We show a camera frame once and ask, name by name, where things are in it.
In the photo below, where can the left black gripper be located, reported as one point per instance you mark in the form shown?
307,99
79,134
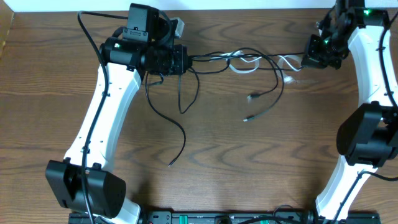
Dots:
182,59

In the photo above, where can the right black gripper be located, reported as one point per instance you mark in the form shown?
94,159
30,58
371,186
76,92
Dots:
313,58

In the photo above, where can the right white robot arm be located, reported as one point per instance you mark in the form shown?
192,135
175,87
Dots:
368,138

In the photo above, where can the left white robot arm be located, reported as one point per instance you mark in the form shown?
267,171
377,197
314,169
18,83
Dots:
84,181

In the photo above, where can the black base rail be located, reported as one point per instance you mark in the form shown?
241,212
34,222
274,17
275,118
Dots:
281,216

